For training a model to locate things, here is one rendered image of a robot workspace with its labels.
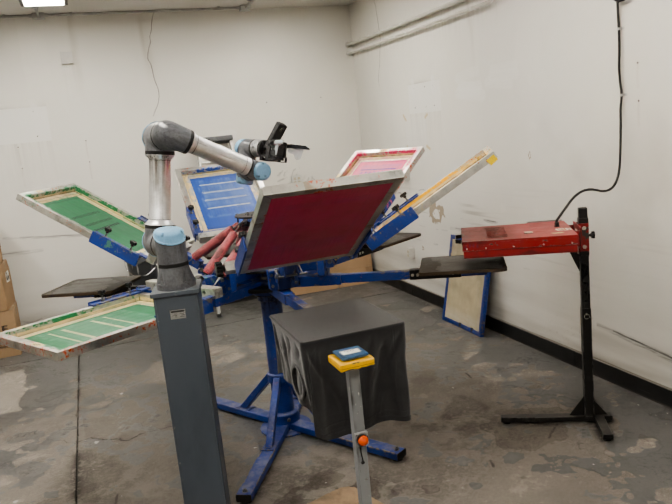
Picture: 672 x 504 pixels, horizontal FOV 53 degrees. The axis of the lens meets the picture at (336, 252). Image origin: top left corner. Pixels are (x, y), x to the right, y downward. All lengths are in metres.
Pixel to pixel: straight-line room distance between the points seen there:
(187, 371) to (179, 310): 0.25
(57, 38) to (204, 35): 1.37
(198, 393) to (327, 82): 5.23
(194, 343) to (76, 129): 4.60
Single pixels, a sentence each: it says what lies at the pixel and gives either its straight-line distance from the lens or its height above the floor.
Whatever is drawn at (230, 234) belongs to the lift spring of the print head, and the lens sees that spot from 3.83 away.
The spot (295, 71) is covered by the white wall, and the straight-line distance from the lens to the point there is 7.42.
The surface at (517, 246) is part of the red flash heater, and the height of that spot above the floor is 1.06.
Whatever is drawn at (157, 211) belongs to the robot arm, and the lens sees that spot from 2.79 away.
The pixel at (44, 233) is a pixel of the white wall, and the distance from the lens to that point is 7.11.
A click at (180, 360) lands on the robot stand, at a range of 2.73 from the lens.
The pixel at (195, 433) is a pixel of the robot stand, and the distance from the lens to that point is 2.84.
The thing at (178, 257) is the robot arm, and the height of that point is 1.32.
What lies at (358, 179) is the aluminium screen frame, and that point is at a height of 1.54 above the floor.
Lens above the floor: 1.76
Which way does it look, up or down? 11 degrees down
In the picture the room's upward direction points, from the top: 6 degrees counter-clockwise
